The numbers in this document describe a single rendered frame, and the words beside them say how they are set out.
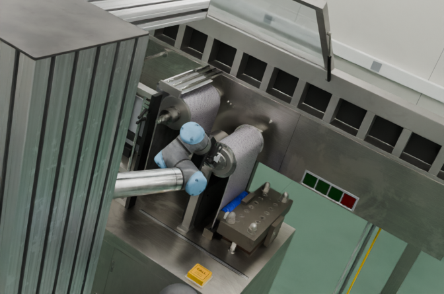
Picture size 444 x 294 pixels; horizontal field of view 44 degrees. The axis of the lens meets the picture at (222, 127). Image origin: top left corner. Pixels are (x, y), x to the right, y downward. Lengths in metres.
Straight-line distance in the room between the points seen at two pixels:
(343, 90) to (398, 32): 2.35
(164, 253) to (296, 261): 1.83
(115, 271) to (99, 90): 1.54
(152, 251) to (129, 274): 0.18
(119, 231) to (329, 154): 0.91
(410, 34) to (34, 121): 3.92
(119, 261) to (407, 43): 3.00
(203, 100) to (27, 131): 1.51
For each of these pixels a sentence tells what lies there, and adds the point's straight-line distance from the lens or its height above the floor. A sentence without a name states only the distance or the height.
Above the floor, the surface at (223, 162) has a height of 1.26.
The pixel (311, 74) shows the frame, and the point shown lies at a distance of 2.28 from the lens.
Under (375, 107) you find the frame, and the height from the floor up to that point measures 1.60.
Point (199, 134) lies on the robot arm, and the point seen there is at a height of 1.48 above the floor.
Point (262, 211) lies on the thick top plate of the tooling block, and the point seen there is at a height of 1.03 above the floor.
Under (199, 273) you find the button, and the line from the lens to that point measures 2.14.
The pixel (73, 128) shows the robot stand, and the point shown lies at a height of 1.89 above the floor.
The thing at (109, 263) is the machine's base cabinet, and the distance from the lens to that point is 2.38.
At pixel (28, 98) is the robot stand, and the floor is 1.97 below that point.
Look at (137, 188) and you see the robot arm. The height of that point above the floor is 1.38.
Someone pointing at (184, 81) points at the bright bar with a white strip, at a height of 1.45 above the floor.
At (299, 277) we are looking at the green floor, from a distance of 3.80.
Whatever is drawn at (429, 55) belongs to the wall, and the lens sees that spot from 4.54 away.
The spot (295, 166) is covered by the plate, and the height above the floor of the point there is 1.21.
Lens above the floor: 2.35
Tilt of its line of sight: 27 degrees down
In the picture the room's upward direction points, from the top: 18 degrees clockwise
